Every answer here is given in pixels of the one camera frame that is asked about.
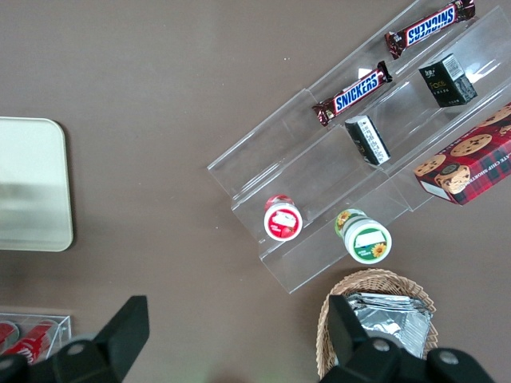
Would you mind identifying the red plaid cookie box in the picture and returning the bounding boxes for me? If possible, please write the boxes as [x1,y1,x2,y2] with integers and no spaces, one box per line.
[412,102,511,207]

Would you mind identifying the silver foil packets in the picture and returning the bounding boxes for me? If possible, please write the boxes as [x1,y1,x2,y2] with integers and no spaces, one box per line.
[346,291,434,360]

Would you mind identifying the light wicker basket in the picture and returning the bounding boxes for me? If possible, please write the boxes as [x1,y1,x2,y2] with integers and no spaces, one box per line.
[315,267,441,381]

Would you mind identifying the clear acrylic stepped shelf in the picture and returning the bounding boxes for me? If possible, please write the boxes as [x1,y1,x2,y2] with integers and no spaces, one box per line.
[206,5,511,296]

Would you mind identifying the red lid yogurt cup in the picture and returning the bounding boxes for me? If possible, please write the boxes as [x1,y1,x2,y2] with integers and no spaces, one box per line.
[263,193,304,243]

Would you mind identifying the clear acrylic bottle rack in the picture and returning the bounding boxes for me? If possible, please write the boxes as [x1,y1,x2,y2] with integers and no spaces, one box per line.
[0,314,73,366]

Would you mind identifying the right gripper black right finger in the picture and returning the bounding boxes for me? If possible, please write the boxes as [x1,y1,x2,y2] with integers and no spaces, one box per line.
[319,294,405,383]

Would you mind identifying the Snickers chocolate bar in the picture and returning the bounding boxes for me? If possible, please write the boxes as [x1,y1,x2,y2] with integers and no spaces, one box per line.
[383,0,478,61]
[311,60,394,128]

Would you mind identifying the beige plastic tray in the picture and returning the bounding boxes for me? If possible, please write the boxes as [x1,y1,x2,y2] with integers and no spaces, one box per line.
[0,116,75,254]

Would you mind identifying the small black carton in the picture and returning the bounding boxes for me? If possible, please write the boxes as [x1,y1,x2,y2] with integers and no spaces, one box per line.
[343,114,392,167]
[418,53,479,109]

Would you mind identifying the green lid yogurt cup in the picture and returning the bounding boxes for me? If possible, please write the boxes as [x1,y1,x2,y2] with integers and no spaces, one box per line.
[334,208,393,265]

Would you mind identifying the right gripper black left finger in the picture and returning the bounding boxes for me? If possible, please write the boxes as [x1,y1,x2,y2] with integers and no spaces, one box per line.
[51,294,151,383]

